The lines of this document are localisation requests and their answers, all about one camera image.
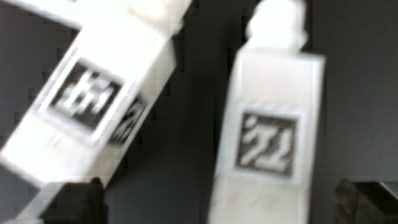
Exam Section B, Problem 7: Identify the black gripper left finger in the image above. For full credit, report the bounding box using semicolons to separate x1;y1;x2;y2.
15;178;111;224

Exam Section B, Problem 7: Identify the white table leg with tag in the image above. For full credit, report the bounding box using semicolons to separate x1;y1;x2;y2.
208;0;326;224

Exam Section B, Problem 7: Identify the white table leg lying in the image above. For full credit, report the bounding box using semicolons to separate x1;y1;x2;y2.
0;0;192;186

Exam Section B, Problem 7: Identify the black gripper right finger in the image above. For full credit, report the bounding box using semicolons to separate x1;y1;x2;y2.
335;179;398;224

